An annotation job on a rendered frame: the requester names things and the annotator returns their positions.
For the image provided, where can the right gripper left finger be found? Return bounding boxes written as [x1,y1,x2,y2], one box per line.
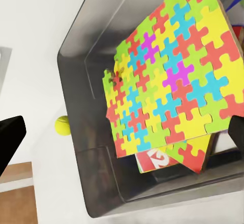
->
[0,115,26,177]

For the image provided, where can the jigsaw puzzle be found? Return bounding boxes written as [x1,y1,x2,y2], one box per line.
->
[102,0,244,158]
[113,26,244,175]

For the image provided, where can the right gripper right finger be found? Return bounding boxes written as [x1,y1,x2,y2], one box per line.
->
[228,115,244,156]

